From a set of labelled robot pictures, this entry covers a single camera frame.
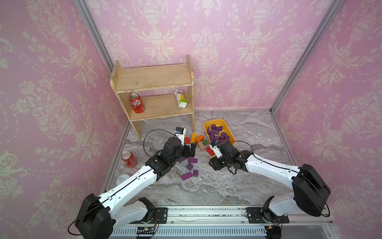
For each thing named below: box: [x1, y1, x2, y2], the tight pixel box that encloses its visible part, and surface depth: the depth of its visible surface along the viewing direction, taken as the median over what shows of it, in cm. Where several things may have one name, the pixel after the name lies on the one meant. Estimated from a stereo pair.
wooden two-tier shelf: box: [109, 54, 195, 140], surface depth 83 cm
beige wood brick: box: [197, 140, 206, 152], surface depth 99 cm
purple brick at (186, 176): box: [181, 171, 193, 181], surface depth 89 cm
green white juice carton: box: [174, 89, 188, 109], surface depth 94 cm
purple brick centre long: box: [188, 157, 198, 164], surface depth 95 cm
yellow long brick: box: [190, 132, 198, 144], surface depth 105 cm
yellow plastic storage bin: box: [203, 119, 236, 146], surface depth 107 cm
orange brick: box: [195, 134, 204, 143], surface depth 105 cm
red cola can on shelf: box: [129, 93, 145, 115], surface depth 85 cm
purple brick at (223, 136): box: [219, 131, 229, 141], surface depth 103 cm
